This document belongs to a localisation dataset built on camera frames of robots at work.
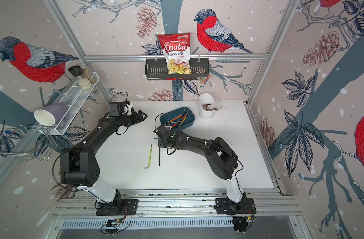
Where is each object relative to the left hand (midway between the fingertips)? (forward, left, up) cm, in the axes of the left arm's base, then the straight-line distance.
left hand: (144, 113), depth 90 cm
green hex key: (-19, -3, -19) cm, 28 cm away
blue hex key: (+6, -19, -17) cm, 26 cm away
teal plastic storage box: (+10, -21, -18) cm, 29 cm away
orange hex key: (+10, -18, -17) cm, 27 cm away
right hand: (-14, -11, -11) cm, 21 cm away
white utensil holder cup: (+14, -42, -8) cm, 45 cm away
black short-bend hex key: (-17, -9, -19) cm, 27 cm away
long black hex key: (+14, -26, -17) cm, 34 cm away
